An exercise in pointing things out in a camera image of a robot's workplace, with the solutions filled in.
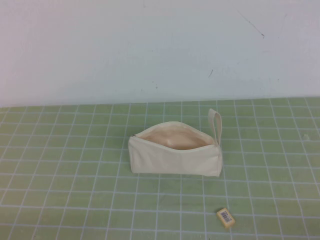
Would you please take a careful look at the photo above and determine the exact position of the yellow eraser with barcode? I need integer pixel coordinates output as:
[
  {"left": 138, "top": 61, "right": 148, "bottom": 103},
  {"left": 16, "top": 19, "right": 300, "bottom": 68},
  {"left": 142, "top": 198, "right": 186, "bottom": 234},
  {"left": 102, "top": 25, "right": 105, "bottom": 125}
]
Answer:
[{"left": 215, "top": 207, "right": 236, "bottom": 224}]

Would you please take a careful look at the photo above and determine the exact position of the cream canvas pencil case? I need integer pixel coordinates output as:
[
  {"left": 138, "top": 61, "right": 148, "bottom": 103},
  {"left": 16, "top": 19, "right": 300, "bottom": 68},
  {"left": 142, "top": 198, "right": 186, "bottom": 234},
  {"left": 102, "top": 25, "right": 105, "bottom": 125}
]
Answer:
[{"left": 127, "top": 108, "right": 224, "bottom": 179}]

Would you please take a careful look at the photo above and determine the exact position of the green grid cutting mat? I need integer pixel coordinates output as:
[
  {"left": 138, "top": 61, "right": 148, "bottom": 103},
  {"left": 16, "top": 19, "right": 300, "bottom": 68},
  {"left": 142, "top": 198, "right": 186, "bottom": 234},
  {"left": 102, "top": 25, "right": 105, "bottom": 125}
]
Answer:
[{"left": 0, "top": 96, "right": 320, "bottom": 240}]

